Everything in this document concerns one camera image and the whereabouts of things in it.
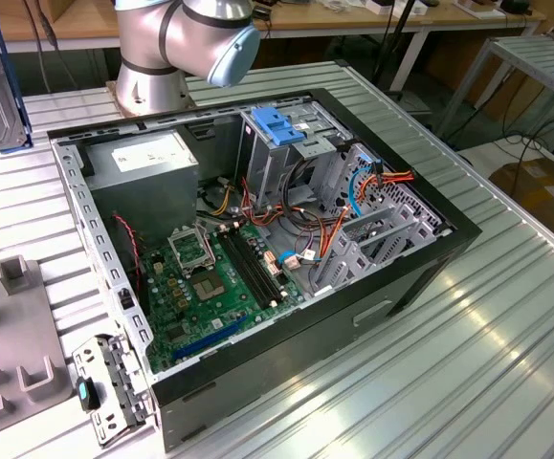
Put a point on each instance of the grey power supply unit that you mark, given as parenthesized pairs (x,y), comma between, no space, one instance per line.
(147,201)

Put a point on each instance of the wooden desk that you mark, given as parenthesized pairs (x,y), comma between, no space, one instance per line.
(449,21)

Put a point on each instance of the blue expansion slot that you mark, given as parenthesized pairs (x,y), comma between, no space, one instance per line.
(209,338)

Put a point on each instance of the blue plastic drive latch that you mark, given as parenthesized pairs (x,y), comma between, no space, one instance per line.
(274,124)

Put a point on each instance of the CPU socket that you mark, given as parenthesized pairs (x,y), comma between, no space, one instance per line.
(208,287)

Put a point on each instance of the grey metal disk bay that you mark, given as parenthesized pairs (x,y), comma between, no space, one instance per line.
(348,258)

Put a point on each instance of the green motherboard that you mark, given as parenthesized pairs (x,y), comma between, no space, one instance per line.
(195,325)

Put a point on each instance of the black RAM slot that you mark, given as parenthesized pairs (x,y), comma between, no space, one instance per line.
(263,268)
(242,268)
(249,268)
(256,268)

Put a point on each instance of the metal expansion slot bracket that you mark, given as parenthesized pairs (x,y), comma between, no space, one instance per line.
(114,382)

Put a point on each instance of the brown cardboard box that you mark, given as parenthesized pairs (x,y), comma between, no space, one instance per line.
(544,201)

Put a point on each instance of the metal slat side table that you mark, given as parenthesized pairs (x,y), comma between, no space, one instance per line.
(535,62)

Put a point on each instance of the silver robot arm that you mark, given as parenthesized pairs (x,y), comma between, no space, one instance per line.
(142,57)

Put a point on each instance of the grey parts rack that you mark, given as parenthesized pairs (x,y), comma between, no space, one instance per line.
(13,334)

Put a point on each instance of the grey optical drive cage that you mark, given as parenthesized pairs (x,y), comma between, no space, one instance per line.
(267,162)

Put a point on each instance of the black latch with blue mark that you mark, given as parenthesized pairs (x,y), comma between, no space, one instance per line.
(85,394)

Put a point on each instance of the black PC case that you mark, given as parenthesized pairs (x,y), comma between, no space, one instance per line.
(305,344)

